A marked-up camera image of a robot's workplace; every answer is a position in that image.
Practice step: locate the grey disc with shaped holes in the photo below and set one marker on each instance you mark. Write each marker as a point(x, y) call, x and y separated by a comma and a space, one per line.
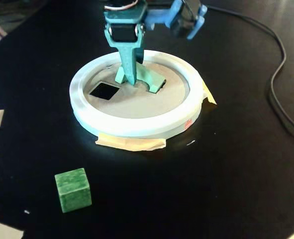
point(141, 104)

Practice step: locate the wide beige masking tape strip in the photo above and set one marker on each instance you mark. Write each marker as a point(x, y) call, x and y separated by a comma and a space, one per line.
point(129, 143)

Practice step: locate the yellowish masking tape strip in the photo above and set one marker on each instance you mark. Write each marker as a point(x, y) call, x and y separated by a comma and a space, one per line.
point(210, 99)

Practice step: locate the teal gripper black servo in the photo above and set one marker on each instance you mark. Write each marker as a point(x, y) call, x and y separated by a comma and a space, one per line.
point(124, 33)

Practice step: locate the light green U shaped block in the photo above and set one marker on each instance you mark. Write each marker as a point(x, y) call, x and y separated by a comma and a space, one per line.
point(154, 79)

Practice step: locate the dark green wooden cube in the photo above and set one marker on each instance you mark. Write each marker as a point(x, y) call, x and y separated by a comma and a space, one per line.
point(73, 191)

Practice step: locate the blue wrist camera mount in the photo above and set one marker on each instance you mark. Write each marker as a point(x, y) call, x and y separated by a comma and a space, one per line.
point(161, 17)

